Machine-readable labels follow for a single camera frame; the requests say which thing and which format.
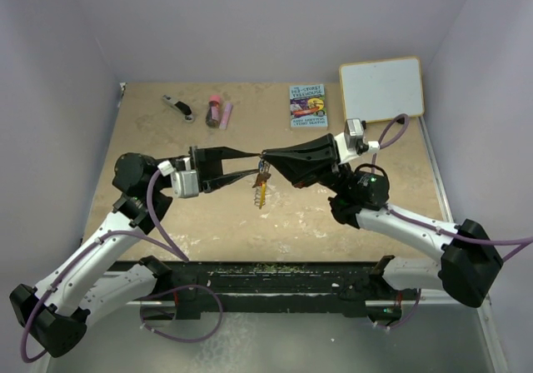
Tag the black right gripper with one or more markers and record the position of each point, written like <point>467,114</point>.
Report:
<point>306,164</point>

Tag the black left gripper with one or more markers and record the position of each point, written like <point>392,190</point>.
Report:
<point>206,161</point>

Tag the metal keyring organizer with rings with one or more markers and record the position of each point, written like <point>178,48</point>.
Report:
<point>260,184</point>

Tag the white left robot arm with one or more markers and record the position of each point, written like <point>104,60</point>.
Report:
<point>58,310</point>

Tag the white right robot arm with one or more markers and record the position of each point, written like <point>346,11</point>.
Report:
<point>458,259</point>

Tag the pink capped bottle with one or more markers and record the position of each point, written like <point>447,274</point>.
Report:
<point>213,111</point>

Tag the treehouse paperback book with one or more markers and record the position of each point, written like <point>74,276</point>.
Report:
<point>307,105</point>

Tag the grey black stapler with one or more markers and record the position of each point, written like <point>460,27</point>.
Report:
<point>179,106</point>

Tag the pink highlighter marker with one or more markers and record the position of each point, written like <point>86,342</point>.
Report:
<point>227,110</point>

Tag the yellow framed whiteboard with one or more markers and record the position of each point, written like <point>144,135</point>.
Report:
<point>377,91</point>

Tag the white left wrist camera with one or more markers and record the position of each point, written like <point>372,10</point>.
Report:
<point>184,179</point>

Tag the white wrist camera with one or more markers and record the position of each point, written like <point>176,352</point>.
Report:
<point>184,179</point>
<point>352,143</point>

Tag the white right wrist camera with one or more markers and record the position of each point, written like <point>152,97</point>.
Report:
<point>352,143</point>

